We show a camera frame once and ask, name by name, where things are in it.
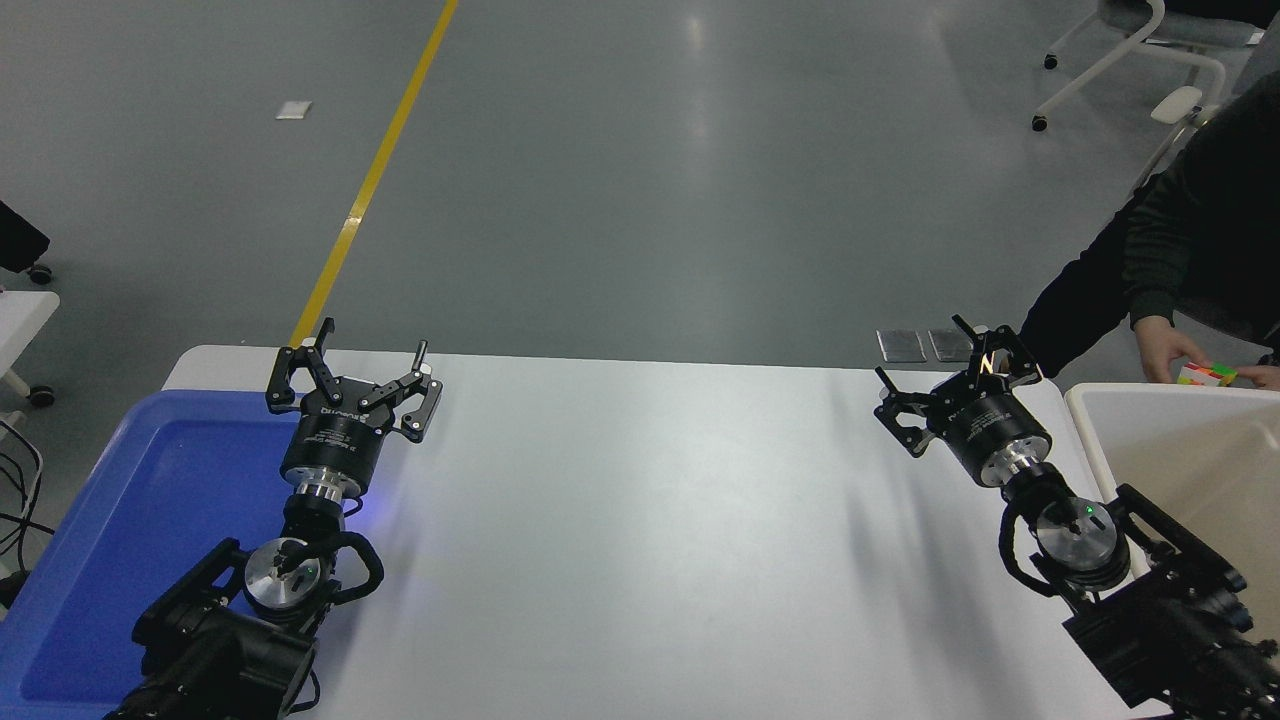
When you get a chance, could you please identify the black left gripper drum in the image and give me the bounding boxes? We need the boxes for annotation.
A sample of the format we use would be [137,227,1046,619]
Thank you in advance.
[280,378,398,493]

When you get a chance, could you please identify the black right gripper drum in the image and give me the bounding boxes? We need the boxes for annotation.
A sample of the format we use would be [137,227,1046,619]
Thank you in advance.
[935,385,1054,488]

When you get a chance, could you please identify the person's right hand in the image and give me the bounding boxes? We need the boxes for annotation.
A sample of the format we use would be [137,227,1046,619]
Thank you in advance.
[1136,316,1212,385]

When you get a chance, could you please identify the large pale bin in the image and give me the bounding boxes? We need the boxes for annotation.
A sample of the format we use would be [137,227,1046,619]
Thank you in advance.
[1063,382,1280,651]

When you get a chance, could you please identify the blue plastic tray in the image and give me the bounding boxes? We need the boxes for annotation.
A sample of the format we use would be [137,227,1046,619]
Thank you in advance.
[0,390,306,720]

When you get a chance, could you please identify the person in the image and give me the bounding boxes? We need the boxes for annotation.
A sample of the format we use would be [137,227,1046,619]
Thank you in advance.
[1018,70,1280,391]

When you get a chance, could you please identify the white wheeled side table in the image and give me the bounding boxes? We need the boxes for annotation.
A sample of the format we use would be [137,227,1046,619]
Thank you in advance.
[0,289,60,409]

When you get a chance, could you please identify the white office chair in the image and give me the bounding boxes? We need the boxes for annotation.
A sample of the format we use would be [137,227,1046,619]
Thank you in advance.
[1031,0,1267,191]

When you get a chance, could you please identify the black loose cables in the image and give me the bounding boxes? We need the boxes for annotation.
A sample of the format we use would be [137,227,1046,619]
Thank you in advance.
[0,412,49,611]

